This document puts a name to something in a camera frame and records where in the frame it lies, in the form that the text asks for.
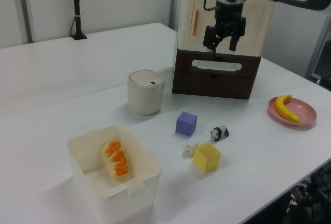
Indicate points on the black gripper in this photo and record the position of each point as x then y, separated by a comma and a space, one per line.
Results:
228, 14

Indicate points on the orange topped bread loaf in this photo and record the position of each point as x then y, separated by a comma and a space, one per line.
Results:
116, 160

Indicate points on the white plastic basket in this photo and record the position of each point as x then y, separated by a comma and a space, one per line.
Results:
108, 198

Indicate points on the cream toy cabinet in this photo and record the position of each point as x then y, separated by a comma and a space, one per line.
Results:
256, 27

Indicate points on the yellow banana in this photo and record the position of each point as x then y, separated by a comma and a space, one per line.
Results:
283, 108

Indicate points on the purple cube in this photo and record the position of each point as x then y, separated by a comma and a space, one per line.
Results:
185, 124

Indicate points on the panda figurine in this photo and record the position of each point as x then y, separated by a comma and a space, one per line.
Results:
219, 133

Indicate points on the beige lidded trash can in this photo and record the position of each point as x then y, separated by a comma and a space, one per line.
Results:
144, 94

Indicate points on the pink plate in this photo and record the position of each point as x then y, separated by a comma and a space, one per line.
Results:
305, 112

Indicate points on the small white animal figurine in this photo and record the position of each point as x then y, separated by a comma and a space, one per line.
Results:
188, 150

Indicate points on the yellow cube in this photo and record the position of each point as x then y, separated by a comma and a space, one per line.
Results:
207, 158

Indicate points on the black pole stand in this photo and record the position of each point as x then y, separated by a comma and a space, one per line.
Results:
77, 9

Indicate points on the grey metal frame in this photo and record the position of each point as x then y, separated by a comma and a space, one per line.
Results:
319, 53

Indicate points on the grey metal wall post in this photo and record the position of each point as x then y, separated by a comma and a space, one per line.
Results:
24, 9

